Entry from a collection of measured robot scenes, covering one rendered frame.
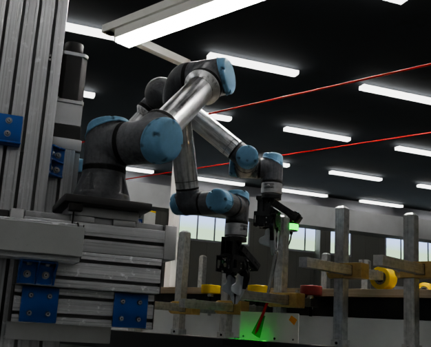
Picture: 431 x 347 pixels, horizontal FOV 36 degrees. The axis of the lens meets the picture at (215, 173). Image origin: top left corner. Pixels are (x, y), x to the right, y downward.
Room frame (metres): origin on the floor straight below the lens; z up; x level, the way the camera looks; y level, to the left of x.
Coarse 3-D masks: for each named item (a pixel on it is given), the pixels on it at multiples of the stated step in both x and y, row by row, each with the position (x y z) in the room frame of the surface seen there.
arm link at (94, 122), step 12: (96, 120) 1.71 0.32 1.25; (108, 120) 1.70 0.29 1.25; (120, 120) 1.72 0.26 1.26; (96, 132) 1.71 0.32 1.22; (108, 132) 1.69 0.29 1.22; (96, 144) 1.70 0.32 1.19; (108, 144) 1.69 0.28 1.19; (84, 156) 1.73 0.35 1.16; (96, 156) 1.70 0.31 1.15; (108, 156) 1.70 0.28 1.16
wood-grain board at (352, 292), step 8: (160, 288) 3.10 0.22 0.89; (168, 288) 3.07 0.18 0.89; (192, 288) 2.97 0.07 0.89; (200, 288) 2.93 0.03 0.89; (272, 288) 2.67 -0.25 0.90; (288, 288) 2.62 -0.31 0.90; (296, 288) 2.59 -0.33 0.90; (328, 288) 2.49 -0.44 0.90; (352, 288) 2.43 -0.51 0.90; (320, 296) 2.54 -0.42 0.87; (328, 296) 2.50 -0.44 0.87; (352, 296) 2.43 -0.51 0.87; (360, 296) 2.40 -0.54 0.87; (368, 296) 2.38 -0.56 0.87; (376, 296) 2.36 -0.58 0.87; (384, 296) 2.34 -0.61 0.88; (392, 296) 2.32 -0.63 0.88; (400, 296) 2.30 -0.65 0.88; (424, 296) 2.24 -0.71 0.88
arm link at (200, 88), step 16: (192, 64) 1.95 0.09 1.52; (208, 64) 1.91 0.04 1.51; (224, 64) 1.89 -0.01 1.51; (192, 80) 1.87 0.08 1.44; (208, 80) 1.88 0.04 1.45; (224, 80) 1.89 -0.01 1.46; (176, 96) 1.79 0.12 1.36; (192, 96) 1.80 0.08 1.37; (208, 96) 1.87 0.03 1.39; (160, 112) 1.69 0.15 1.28; (176, 112) 1.74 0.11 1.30; (192, 112) 1.80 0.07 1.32; (128, 128) 1.66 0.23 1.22; (144, 128) 1.64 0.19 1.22; (160, 128) 1.63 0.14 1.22; (176, 128) 1.68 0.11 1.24; (128, 144) 1.66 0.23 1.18; (144, 144) 1.64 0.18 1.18; (160, 144) 1.63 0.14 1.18; (176, 144) 1.69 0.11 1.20; (128, 160) 1.70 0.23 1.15; (144, 160) 1.68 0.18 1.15; (160, 160) 1.67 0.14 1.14
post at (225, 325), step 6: (222, 276) 2.59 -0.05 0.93; (234, 276) 2.60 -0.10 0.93; (222, 282) 2.59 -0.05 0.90; (222, 294) 2.59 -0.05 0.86; (228, 294) 2.57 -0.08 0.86; (228, 300) 2.58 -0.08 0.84; (222, 318) 2.59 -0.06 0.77; (228, 318) 2.58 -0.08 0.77; (222, 324) 2.58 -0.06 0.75; (228, 324) 2.58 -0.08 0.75; (222, 330) 2.58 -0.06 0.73; (228, 330) 2.58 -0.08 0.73
